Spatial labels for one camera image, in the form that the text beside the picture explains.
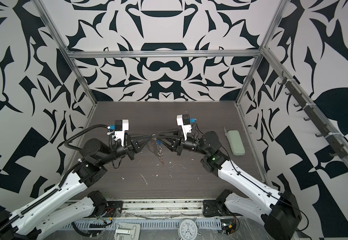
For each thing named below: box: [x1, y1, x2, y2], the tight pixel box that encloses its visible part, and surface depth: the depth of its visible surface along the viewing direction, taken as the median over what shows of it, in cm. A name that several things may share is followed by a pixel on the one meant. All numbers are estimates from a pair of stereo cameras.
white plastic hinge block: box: [114, 222, 141, 240], surface depth 69 cm
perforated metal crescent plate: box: [146, 137, 160, 159], surface depth 60 cm
